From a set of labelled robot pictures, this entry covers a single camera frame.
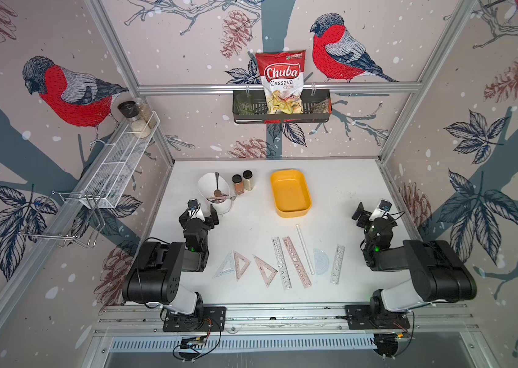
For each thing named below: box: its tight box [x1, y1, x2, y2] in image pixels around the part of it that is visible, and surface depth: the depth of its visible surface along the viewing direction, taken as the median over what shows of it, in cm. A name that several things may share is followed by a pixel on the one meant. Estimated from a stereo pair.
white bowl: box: [197, 171, 233, 216], surface depth 96 cm
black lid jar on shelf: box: [117, 100, 141, 122], surface depth 81 cm
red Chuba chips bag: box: [255, 49, 307, 115], surface depth 84 cm
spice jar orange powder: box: [233, 180, 245, 195], surface depth 106 cm
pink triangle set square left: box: [232, 249, 252, 282], surface depth 87 cm
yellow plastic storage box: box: [271, 168, 312, 219], surface depth 106 cm
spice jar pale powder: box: [242, 176, 255, 191], surface depth 106 cm
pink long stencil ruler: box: [282, 236, 312, 290], surface depth 87 cm
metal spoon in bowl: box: [213, 171, 222, 198], surface depth 104 cm
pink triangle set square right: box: [252, 253, 279, 288], surface depth 86 cm
